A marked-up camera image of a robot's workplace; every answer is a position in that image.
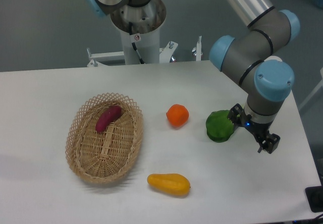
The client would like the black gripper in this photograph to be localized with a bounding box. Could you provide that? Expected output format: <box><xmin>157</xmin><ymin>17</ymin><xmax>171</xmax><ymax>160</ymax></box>
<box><xmin>228</xmin><ymin>103</ymin><xmax>281</xmax><ymax>154</ymax></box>

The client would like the purple sweet potato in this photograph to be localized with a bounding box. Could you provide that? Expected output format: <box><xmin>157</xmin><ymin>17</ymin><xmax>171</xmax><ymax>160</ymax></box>
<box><xmin>95</xmin><ymin>105</ymin><xmax>122</xmax><ymax>133</ymax></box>

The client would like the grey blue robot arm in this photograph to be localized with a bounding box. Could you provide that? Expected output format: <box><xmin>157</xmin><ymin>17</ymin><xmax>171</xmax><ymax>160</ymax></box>
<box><xmin>87</xmin><ymin>0</ymin><xmax>300</xmax><ymax>153</ymax></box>

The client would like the oval wicker basket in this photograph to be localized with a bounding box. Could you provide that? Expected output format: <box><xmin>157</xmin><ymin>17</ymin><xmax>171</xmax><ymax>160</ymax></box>
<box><xmin>65</xmin><ymin>93</ymin><xmax>143</xmax><ymax>184</ymax></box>

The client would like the green bok choy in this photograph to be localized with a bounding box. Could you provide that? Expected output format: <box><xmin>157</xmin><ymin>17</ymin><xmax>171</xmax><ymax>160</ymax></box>
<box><xmin>205</xmin><ymin>110</ymin><xmax>234</xmax><ymax>143</ymax></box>

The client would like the black device at table edge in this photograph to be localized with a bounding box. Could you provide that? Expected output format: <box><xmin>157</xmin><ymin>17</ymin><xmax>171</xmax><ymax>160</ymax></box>
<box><xmin>305</xmin><ymin>186</ymin><xmax>322</xmax><ymax>213</ymax></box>

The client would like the orange tangerine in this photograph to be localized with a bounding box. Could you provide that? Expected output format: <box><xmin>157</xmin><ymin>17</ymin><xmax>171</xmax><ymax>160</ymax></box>
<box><xmin>166</xmin><ymin>104</ymin><xmax>189</xmax><ymax>128</ymax></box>

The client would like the yellow papaya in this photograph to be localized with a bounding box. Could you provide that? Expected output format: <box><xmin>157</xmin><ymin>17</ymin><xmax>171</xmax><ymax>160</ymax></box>
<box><xmin>147</xmin><ymin>174</ymin><xmax>191</xmax><ymax>196</ymax></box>

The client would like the white frame right edge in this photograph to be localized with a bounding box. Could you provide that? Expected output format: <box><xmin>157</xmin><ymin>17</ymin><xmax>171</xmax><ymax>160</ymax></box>
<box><xmin>298</xmin><ymin>68</ymin><xmax>322</xmax><ymax>111</ymax></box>

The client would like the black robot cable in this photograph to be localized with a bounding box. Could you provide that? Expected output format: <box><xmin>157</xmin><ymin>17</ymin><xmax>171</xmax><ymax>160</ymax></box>
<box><xmin>128</xmin><ymin>21</ymin><xmax>146</xmax><ymax>65</ymax></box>

